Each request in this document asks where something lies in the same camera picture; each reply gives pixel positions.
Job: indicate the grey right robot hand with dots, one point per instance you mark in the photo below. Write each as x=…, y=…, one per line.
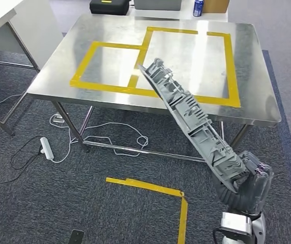
x=257, y=192

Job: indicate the grey plastic wheel hubcap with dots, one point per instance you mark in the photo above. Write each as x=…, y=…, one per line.
x=186, y=111

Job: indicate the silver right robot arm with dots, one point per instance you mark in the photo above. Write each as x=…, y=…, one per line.
x=224, y=197

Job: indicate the steel workbench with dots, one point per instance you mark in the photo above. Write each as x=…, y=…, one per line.
x=249, y=67

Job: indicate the yellow tape on workbench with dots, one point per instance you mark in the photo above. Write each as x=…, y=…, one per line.
x=84, y=67

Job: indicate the yellow floor tape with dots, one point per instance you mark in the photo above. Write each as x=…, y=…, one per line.
x=148, y=187

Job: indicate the brown cardboard box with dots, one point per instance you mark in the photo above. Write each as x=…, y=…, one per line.
x=216, y=6

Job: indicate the blue drink can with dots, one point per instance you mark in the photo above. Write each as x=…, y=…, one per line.
x=198, y=8

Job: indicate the white table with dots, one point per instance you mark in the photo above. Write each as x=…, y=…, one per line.
x=160, y=15

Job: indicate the grey flat case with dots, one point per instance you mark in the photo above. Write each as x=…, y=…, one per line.
x=158, y=4

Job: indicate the dark robot left foot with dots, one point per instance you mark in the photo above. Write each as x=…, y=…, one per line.
x=76, y=237

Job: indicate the black zipped case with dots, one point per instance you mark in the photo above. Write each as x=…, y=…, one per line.
x=109, y=6

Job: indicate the grey floor socket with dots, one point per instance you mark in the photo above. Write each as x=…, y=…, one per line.
x=59, y=118

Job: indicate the white power strip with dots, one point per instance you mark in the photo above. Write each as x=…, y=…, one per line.
x=47, y=148

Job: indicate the white panel desk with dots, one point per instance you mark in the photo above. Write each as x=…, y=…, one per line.
x=38, y=30

